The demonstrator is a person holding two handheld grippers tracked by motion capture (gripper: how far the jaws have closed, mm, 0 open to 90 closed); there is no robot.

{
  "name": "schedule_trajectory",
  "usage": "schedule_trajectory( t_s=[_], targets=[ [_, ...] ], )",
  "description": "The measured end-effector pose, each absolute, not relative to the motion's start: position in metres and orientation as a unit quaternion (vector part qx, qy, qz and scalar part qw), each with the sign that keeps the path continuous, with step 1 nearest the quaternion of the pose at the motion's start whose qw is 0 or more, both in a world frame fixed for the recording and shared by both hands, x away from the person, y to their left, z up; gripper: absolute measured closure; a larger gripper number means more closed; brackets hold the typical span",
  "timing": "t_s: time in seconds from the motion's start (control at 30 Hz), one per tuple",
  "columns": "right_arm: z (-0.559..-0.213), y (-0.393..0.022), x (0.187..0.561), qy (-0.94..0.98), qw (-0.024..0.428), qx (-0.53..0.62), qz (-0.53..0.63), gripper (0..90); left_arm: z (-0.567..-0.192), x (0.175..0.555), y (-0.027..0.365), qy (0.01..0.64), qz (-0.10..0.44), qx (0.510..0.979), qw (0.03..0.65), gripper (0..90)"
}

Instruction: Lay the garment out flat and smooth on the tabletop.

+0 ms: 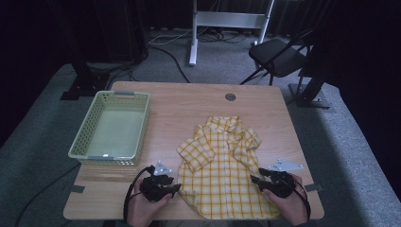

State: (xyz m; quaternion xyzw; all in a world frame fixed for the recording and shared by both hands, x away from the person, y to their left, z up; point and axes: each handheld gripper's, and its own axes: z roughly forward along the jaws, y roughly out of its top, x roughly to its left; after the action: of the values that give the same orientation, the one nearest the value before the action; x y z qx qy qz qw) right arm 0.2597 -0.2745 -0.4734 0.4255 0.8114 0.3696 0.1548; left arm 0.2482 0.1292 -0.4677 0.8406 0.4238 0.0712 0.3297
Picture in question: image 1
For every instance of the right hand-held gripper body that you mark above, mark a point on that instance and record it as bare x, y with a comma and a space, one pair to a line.
282, 186

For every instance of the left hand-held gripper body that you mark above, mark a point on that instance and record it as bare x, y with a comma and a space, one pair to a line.
153, 189

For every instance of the yellow plaid shirt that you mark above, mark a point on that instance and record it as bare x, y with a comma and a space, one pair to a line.
220, 176

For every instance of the person's left hand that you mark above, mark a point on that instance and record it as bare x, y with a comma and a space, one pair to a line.
143, 213

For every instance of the person's right hand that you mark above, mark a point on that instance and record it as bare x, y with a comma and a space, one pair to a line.
291, 209

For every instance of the grey tape piece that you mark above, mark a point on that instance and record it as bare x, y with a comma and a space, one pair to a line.
313, 187
77, 189

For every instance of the green plastic basket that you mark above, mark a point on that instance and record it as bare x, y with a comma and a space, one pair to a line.
113, 132

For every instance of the grey round table grommet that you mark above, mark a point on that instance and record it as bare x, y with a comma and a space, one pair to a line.
230, 96

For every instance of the black metal stand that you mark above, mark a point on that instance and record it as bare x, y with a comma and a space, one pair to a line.
85, 86
310, 94

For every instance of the black folding chair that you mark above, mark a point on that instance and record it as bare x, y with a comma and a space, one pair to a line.
277, 58

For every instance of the white metal desk frame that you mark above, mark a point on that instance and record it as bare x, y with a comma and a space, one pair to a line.
227, 19

